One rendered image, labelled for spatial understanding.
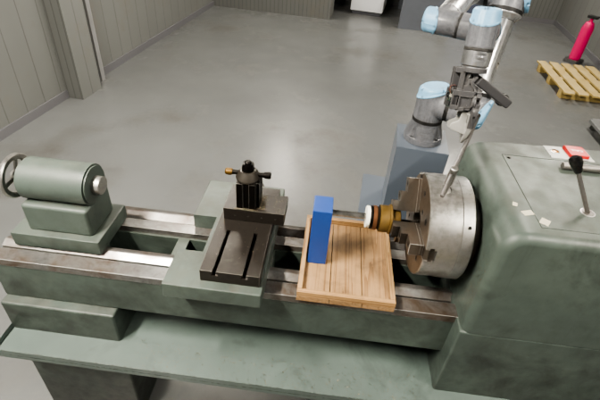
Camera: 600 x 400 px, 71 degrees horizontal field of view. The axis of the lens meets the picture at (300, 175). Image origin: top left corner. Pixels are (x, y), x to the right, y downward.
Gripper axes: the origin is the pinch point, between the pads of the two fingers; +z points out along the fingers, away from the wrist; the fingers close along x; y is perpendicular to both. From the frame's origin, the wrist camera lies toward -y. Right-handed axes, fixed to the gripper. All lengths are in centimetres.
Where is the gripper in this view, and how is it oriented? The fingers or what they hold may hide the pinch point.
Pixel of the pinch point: (464, 138)
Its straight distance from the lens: 131.7
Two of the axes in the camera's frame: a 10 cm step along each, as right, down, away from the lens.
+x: -0.8, 3.4, -9.4
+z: -1.0, 9.3, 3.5
